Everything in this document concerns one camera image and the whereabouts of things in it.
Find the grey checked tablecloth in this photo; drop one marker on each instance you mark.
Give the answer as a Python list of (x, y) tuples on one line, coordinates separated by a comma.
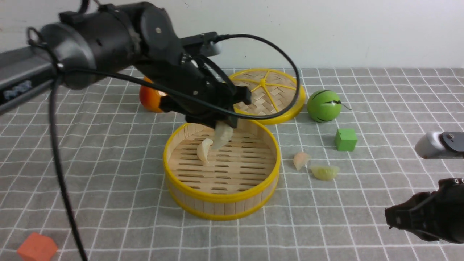
[(111, 150)]

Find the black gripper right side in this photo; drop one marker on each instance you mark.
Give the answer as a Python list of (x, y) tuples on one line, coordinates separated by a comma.
[(432, 216)]

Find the green dumpling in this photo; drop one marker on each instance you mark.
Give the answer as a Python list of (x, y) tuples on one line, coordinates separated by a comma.
[(324, 173)]

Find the orange wooden cube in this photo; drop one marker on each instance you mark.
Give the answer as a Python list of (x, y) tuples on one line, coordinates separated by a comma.
[(37, 247)]

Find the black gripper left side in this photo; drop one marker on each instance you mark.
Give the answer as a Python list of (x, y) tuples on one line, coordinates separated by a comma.
[(191, 76)]

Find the orange toy pear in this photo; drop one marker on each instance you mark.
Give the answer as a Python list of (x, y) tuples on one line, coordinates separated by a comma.
[(150, 98)]

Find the yellow rimmed woven steamer lid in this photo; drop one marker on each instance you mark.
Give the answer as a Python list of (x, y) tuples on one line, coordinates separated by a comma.
[(272, 90)]

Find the green toy watermelon ball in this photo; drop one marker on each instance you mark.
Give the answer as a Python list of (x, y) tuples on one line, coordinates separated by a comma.
[(325, 106)]

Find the green wooden cube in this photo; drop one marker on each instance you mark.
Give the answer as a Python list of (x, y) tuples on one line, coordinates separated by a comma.
[(346, 139)]

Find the pink dumpling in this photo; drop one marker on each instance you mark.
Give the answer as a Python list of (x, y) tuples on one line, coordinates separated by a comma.
[(300, 159)]

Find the white dumpling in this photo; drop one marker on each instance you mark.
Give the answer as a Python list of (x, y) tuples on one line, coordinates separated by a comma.
[(222, 134), (203, 150)]

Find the yellow rimmed bamboo steamer tray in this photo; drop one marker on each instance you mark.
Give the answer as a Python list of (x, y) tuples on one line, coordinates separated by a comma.
[(239, 179)]

